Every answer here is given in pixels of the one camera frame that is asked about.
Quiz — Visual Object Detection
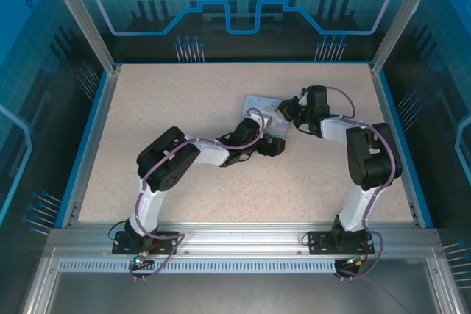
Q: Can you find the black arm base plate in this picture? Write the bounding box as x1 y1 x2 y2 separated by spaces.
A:
307 230 376 256
112 230 181 256

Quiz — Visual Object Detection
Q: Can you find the long aluminium base rail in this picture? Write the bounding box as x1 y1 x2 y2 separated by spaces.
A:
47 221 439 256

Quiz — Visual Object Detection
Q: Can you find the aluminium table side rail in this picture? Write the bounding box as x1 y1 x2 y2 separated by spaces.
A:
369 63 421 228
60 65 122 229

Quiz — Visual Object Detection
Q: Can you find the blue circuit print panel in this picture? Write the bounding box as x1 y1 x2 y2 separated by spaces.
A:
378 0 471 314
0 0 111 314

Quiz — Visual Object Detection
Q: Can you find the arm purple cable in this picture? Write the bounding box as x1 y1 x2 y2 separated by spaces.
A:
325 85 405 282
127 107 275 282

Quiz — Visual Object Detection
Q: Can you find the grey metal floor panel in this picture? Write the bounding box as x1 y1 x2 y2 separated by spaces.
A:
47 269 441 314

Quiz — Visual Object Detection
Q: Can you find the lit cable connector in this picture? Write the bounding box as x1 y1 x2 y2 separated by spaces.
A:
132 251 154 269
344 254 369 268

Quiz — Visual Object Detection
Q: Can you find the slotted grey cable tray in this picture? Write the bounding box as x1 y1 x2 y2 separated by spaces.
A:
57 259 341 273

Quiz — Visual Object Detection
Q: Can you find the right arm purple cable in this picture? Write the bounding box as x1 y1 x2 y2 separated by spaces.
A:
325 85 405 282

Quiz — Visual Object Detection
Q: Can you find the blue table side strip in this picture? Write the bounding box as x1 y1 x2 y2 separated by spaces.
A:
378 70 435 229
54 70 112 229

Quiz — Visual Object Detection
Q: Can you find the cartoon print tin box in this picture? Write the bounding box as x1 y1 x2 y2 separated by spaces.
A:
242 95 292 139

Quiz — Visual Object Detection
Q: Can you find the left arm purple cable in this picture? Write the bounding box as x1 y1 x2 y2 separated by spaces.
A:
127 107 275 282

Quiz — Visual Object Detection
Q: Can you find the aluminium frame post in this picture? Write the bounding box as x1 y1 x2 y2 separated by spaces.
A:
39 0 123 76
369 0 445 75

